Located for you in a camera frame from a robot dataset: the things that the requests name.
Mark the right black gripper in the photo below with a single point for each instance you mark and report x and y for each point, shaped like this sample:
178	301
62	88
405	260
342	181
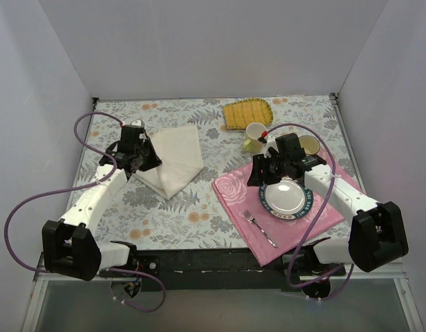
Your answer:
260	171

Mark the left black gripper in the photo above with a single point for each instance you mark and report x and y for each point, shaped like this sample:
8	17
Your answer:
144	159

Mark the white cloth napkin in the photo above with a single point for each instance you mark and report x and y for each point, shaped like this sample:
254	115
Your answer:
180	152

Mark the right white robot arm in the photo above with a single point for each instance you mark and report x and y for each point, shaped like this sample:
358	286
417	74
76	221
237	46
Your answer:
377	235

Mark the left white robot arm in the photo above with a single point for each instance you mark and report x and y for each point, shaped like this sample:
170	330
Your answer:
69	245

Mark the yellow-green mug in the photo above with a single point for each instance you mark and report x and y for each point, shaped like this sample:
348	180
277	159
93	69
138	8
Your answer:
251	143

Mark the white plate blue rim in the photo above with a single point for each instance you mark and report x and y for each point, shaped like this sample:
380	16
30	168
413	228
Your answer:
286	200

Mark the floral tablecloth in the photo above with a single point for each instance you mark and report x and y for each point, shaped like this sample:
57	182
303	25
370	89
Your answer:
197	198

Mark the silver fork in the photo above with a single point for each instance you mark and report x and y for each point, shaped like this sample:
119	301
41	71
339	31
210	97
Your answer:
253	221

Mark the cream enamel mug dark rim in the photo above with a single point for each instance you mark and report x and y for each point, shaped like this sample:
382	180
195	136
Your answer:
310	144

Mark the yellow woven bamboo tray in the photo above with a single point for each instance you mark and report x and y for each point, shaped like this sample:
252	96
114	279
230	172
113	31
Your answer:
239	114

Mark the pink rose placemat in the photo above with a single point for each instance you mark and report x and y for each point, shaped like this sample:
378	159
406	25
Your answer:
236	197

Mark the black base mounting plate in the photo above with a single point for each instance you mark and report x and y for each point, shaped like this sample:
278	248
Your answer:
213	269

